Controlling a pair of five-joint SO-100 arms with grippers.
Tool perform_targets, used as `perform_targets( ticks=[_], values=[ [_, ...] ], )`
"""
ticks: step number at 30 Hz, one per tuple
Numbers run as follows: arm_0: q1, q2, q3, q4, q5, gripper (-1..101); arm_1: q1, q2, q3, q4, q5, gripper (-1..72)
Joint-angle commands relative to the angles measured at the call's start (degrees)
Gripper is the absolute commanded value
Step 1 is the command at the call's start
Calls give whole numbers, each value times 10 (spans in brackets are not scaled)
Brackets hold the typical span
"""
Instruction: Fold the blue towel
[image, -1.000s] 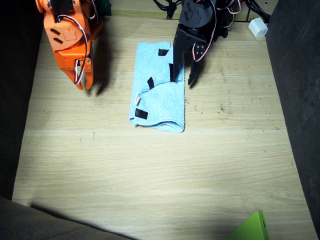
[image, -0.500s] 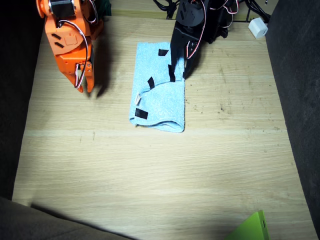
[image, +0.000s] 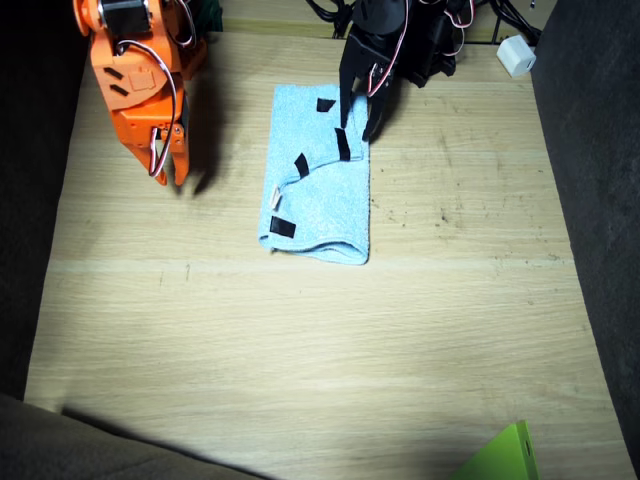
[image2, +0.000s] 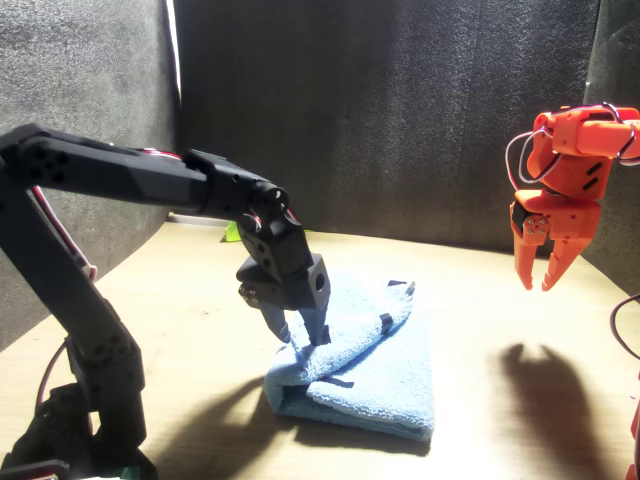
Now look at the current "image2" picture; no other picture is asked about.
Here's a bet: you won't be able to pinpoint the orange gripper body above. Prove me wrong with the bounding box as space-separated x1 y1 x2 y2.
510 144 611 245

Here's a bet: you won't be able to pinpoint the dark grey foam panel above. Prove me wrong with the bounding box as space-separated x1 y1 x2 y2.
0 0 182 351
562 0 640 304
172 0 601 259

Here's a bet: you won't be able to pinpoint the black arm base servo cable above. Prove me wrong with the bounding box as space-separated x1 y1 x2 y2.
37 339 69 406

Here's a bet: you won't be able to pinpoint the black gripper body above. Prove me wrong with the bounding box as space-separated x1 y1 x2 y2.
235 219 332 312

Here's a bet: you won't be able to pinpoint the light blue towel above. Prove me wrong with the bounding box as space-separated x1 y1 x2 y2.
263 272 436 442

